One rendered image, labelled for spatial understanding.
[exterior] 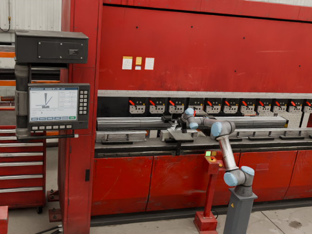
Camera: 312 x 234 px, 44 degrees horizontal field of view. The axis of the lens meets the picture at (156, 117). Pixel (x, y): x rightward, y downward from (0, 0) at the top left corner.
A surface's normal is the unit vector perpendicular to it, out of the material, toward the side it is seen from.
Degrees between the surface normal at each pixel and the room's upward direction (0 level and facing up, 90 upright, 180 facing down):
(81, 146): 90
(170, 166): 90
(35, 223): 0
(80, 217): 90
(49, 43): 90
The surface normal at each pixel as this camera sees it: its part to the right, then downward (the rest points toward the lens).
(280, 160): 0.29, 0.35
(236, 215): -0.40, 0.26
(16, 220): 0.11, -0.94
